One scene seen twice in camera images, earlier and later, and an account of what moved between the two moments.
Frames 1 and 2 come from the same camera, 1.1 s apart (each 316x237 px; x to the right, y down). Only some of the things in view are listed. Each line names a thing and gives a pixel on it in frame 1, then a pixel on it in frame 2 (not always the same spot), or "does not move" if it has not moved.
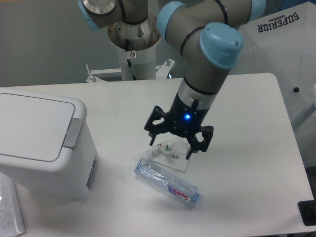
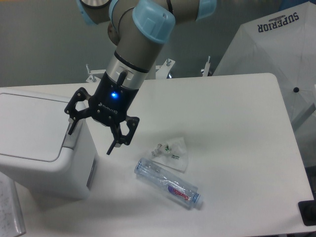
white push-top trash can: x=47 y=144 does not move
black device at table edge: x=307 y=210 does not move
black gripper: x=185 y=116 → x=108 y=104
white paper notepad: x=12 y=223 does not move
